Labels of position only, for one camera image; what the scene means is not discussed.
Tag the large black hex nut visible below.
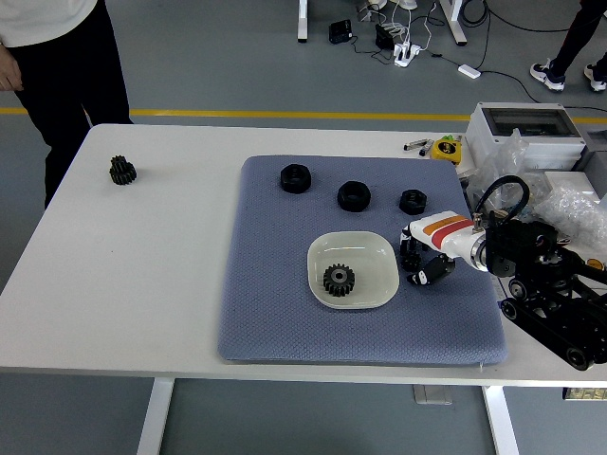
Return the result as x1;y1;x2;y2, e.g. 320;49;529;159
278;163;313;194

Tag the small black hex nut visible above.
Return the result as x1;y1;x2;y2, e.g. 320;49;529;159
398;189;430;217

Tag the black floor cable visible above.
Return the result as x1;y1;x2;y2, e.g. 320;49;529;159
429;51;544;104

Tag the person beside table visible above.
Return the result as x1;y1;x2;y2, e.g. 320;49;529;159
0;0;135;209

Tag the white flat box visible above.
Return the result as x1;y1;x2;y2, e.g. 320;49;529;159
543;169;602;200

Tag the yellow tape measure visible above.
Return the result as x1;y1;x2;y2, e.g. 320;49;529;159
430;135;464;166

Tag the white background desk leg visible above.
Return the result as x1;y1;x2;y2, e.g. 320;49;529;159
296;0;310;44
438;0;469;46

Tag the clear plastic bag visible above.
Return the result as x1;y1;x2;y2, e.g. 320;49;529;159
467;127;551;224

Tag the grey under-table control box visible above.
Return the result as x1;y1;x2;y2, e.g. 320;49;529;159
412;384;453;406

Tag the person in dark trousers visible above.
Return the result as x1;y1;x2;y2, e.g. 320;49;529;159
529;0;607;93

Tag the white electrical enclosure box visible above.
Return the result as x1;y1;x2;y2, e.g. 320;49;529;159
463;101;589;172

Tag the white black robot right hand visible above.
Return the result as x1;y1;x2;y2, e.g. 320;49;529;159
399;211;484;288

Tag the black double stepped gear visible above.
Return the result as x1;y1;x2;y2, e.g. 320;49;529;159
109;155;138;186

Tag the blue-grey textured mat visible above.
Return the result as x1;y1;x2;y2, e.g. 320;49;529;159
216;155;511;366

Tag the label strip under table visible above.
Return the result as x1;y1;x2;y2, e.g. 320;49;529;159
562;387;607;400

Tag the black power brick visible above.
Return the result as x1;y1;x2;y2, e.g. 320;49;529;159
374;23;395;50

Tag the white table leg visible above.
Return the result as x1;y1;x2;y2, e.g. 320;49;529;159
136;377;175;455
482;386;521;455

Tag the medium black hex nut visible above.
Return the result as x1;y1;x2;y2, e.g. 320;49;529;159
337;180;372;213

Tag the white power strip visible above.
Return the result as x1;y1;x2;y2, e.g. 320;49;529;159
393;42;422;67

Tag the black adapter box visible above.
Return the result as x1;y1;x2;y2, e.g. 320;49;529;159
328;19;354;45

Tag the large black gear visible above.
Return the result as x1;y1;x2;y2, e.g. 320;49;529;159
322;263;357;300

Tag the bubble wrap bundle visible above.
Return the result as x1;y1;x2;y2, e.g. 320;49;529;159
540;185;607;264

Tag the white square dish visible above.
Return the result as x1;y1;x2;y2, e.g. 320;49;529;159
306;229;402;311

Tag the person's hand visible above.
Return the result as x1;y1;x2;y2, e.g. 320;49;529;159
0;45;24;91

